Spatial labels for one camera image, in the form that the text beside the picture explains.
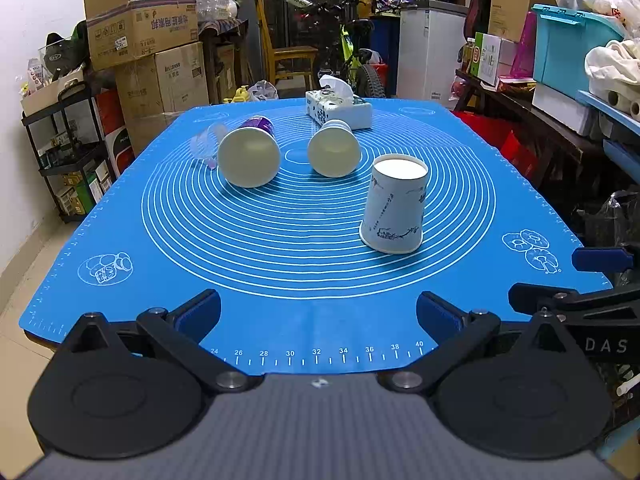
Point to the black plastic bag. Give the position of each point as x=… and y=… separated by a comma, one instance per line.
x=617, y=220

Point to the wooden chair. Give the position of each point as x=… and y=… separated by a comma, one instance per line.
x=290, y=57

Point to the dark wooden side table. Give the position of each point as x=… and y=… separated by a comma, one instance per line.
x=540, y=130

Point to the green and white carton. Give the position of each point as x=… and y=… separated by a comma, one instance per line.
x=487, y=60

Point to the red and white box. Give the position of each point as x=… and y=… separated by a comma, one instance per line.
x=115, y=135

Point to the small cardboard box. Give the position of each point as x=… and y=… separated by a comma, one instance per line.
x=47, y=95

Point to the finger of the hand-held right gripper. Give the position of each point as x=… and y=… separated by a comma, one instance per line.
x=530, y=296
x=600, y=259

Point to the black and green bicycle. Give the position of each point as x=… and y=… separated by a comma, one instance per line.
x=350, y=55

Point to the pink plastic item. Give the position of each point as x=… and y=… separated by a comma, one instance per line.
x=525, y=50

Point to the red bag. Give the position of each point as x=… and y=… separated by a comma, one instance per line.
x=492, y=135

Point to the grey plastic bag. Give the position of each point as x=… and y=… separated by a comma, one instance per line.
x=263, y=91

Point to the light blue shelf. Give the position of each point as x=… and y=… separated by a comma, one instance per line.
x=617, y=115

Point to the ribbed white paper cup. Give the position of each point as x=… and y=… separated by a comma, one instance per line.
x=334, y=152

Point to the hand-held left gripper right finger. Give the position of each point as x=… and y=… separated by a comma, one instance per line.
x=440, y=314

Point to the black shelf cart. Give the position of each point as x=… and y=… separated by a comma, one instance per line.
x=65, y=160

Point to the teal plastic storage bin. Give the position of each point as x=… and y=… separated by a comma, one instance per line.
x=570, y=50

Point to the white chest freezer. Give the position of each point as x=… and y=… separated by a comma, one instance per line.
x=430, y=55

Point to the patterned tissue box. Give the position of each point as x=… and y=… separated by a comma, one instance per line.
x=345, y=110

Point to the tall brown cardboard box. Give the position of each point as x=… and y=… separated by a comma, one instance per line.
x=512, y=0

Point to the yellow toy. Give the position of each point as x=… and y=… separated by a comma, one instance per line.
x=237, y=95

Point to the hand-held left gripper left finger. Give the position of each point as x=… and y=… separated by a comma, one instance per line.
x=199, y=314

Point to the open brown cardboard box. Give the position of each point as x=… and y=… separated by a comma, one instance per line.
x=140, y=30

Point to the bag of clear bottles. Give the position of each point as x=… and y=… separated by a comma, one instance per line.
x=216, y=7

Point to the clear plastic cup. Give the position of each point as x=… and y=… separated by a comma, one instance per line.
x=204, y=146

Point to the white flat box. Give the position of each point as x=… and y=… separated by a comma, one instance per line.
x=560, y=107

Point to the white cloth bundle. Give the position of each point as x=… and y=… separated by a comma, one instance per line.
x=612, y=70

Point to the blue silicone baking mat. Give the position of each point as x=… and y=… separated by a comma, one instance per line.
x=300, y=270

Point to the purple paper cup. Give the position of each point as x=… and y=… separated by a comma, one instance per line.
x=248, y=157

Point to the large brown cardboard box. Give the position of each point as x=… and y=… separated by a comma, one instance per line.
x=165, y=90

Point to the white blue-printed paper cup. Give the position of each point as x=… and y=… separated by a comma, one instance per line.
x=392, y=210

